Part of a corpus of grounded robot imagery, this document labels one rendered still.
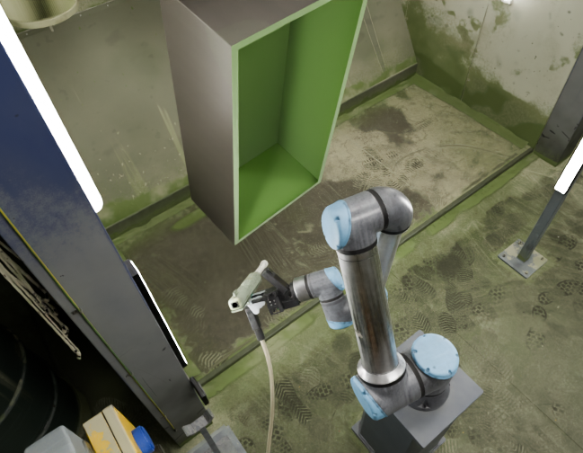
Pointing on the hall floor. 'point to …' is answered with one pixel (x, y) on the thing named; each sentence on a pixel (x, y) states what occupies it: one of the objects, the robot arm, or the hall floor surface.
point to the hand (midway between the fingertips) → (244, 300)
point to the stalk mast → (57, 442)
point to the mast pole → (542, 225)
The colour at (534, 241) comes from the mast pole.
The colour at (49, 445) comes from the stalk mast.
